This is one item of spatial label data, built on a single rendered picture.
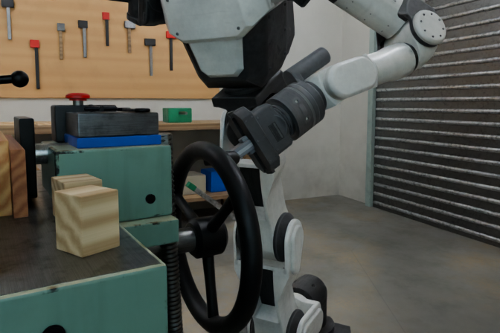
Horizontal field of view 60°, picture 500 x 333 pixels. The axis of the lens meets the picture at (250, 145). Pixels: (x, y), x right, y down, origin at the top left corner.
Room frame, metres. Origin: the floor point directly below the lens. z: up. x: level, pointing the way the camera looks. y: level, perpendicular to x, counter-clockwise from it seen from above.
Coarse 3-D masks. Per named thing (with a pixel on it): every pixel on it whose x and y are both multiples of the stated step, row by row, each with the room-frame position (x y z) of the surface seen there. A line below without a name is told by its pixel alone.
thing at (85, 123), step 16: (64, 112) 0.57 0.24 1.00; (80, 112) 0.53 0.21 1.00; (96, 112) 0.53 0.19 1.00; (112, 112) 0.53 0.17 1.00; (128, 112) 0.53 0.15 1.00; (144, 112) 0.53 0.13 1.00; (64, 128) 0.57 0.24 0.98; (80, 128) 0.49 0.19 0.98; (96, 128) 0.50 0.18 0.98; (112, 128) 0.51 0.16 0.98; (128, 128) 0.52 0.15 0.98; (144, 128) 0.53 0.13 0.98; (80, 144) 0.49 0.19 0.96; (96, 144) 0.50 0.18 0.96; (112, 144) 0.51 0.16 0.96; (128, 144) 0.52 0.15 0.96; (144, 144) 0.53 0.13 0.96
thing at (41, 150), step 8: (16, 120) 0.50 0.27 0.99; (24, 120) 0.47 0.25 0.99; (32, 120) 0.48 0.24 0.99; (16, 128) 0.51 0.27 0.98; (24, 128) 0.47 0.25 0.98; (32, 128) 0.48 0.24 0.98; (16, 136) 0.51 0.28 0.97; (24, 136) 0.47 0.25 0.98; (32, 136) 0.48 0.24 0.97; (24, 144) 0.47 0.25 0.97; (32, 144) 0.48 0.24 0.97; (40, 144) 0.52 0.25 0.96; (48, 144) 0.52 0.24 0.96; (56, 144) 0.53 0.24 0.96; (64, 144) 0.53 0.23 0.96; (32, 152) 0.48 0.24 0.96; (40, 152) 0.51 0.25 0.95; (32, 160) 0.48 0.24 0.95; (40, 160) 0.51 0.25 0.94; (32, 168) 0.48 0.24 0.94; (32, 176) 0.48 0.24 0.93; (32, 184) 0.48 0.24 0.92; (32, 192) 0.48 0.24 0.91
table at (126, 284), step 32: (0, 224) 0.39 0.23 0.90; (32, 224) 0.39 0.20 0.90; (128, 224) 0.49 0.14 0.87; (160, 224) 0.51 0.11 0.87; (0, 256) 0.31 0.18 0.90; (32, 256) 0.31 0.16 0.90; (64, 256) 0.31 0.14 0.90; (96, 256) 0.31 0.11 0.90; (128, 256) 0.31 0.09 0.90; (0, 288) 0.25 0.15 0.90; (32, 288) 0.25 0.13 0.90; (64, 288) 0.26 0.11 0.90; (96, 288) 0.27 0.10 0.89; (128, 288) 0.28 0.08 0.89; (160, 288) 0.29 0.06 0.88; (0, 320) 0.24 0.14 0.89; (32, 320) 0.25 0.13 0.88; (64, 320) 0.26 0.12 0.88; (96, 320) 0.27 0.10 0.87; (128, 320) 0.28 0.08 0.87; (160, 320) 0.29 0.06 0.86
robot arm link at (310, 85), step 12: (324, 48) 0.82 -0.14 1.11; (300, 60) 0.81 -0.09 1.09; (312, 60) 0.80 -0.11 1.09; (324, 60) 0.82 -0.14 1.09; (288, 72) 0.78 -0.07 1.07; (300, 72) 0.79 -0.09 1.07; (312, 72) 0.81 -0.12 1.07; (288, 84) 0.80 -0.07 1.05; (300, 84) 0.77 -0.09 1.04; (312, 84) 0.78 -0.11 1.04; (312, 96) 0.76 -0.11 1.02; (324, 96) 0.78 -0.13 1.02; (324, 108) 0.77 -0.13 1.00
